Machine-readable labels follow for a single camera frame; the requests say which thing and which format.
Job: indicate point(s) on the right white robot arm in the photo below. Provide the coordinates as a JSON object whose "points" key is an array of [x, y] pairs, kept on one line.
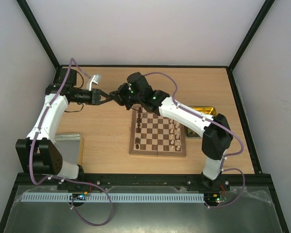
{"points": [[214, 131]]}

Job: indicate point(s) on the wooden chess board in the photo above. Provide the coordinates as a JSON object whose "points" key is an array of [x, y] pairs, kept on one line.
{"points": [[154, 136]]}

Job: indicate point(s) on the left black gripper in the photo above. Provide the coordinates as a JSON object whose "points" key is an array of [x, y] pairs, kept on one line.
{"points": [[95, 97]]}

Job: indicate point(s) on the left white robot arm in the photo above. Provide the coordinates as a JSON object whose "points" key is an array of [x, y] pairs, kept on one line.
{"points": [[37, 152]]}

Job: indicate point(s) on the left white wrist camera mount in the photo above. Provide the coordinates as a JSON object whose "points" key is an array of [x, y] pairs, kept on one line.
{"points": [[93, 80]]}

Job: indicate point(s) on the light blue slotted cable duct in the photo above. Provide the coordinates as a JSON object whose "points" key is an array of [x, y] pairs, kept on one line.
{"points": [[113, 197]]}

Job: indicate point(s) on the black aluminium frame rail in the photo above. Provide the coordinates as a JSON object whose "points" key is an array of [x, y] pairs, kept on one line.
{"points": [[193, 182]]}

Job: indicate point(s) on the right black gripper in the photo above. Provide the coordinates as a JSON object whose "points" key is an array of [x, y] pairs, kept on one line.
{"points": [[121, 94]]}

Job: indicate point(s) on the row of light chess pieces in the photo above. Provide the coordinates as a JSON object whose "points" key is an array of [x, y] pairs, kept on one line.
{"points": [[174, 136]]}

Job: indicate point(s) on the row of dark chess pieces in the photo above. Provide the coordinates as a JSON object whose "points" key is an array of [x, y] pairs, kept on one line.
{"points": [[138, 129]]}

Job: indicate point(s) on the silver metal tray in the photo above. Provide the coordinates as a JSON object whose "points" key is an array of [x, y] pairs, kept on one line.
{"points": [[70, 146]]}

